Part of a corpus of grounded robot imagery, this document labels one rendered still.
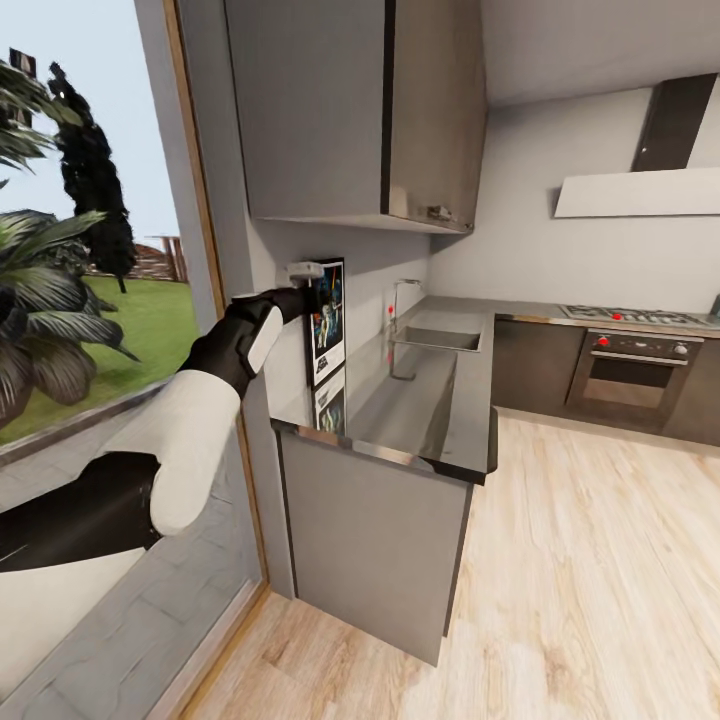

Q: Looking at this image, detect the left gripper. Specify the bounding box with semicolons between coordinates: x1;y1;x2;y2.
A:
266;286;333;323

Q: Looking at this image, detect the poster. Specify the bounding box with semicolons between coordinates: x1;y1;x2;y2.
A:
304;257;347;391

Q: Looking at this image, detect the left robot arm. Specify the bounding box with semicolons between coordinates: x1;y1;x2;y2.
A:
0;261;333;706

